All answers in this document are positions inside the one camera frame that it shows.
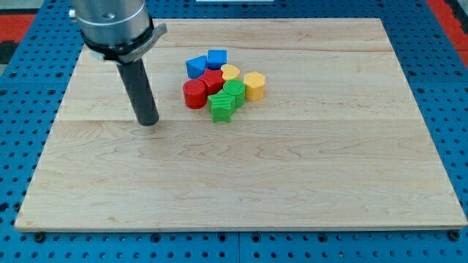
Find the yellow hexagon block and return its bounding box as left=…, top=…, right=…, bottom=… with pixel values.
left=244, top=72, right=265, bottom=102

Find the red star block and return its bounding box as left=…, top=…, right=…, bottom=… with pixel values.
left=198, top=69, right=224, bottom=96

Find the red cylinder block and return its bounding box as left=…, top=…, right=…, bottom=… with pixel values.
left=183, top=79, right=207, bottom=109

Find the blue cube block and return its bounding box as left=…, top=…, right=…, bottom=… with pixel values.
left=207, top=50, right=227, bottom=70

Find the green cylinder block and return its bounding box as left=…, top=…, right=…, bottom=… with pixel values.
left=223, top=79, right=246, bottom=109

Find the blue triangle block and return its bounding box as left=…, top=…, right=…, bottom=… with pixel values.
left=186, top=56, right=207, bottom=79

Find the green star block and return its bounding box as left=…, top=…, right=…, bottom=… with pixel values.
left=208, top=91, right=236, bottom=123

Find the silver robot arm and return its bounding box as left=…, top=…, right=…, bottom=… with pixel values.
left=69, top=0, right=167, bottom=64

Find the light wooden board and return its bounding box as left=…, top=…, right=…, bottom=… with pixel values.
left=15, top=18, right=467, bottom=232

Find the yellow heart block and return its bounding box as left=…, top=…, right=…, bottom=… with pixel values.
left=221, top=64, right=241, bottom=81

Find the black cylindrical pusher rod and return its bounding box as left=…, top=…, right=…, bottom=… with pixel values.
left=117, top=58, right=159, bottom=126

